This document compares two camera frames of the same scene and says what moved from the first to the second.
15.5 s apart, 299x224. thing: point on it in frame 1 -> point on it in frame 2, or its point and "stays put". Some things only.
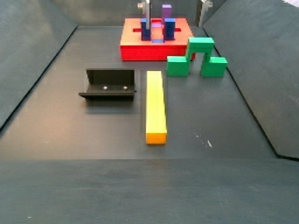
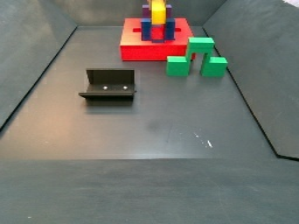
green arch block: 214,66 stays put
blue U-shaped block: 169,31 stays put
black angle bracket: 108,84 stays put
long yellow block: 155,110 -> 158,12
